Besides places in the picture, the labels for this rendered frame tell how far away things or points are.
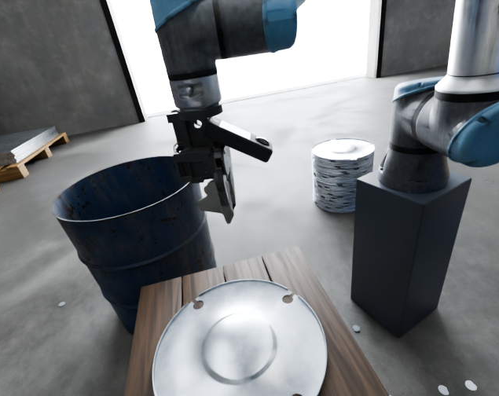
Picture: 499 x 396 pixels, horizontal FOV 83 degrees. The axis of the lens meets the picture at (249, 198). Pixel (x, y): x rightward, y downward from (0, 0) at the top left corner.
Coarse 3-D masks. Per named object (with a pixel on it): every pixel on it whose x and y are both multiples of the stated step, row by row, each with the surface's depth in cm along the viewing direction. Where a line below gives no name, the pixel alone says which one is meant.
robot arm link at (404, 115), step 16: (416, 80) 60; (432, 80) 54; (400, 96) 58; (416, 96) 56; (432, 96) 53; (400, 112) 60; (416, 112) 55; (400, 128) 61; (400, 144) 62; (416, 144) 60
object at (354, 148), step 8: (320, 144) 147; (328, 144) 145; (336, 144) 143; (344, 144) 140; (352, 144) 140; (360, 144) 139; (320, 152) 137; (328, 152) 135; (336, 152) 133; (344, 152) 132; (352, 152) 131; (360, 152) 130; (368, 152) 129; (336, 160) 126; (344, 160) 125
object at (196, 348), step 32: (224, 288) 60; (256, 288) 58; (192, 320) 54; (224, 320) 52; (256, 320) 51; (288, 320) 51; (160, 352) 49; (192, 352) 48; (224, 352) 47; (256, 352) 46; (288, 352) 46; (320, 352) 45; (160, 384) 44; (192, 384) 44; (224, 384) 43; (256, 384) 42; (288, 384) 42; (320, 384) 41
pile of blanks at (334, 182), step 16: (320, 160) 135; (352, 160) 124; (368, 160) 129; (320, 176) 138; (336, 176) 132; (352, 176) 128; (320, 192) 141; (336, 192) 134; (352, 192) 132; (336, 208) 138; (352, 208) 137
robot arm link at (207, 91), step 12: (180, 84) 40; (192, 84) 40; (204, 84) 40; (216, 84) 42; (180, 96) 41; (192, 96) 40; (204, 96) 41; (216, 96) 42; (180, 108) 42; (192, 108) 42; (204, 108) 42
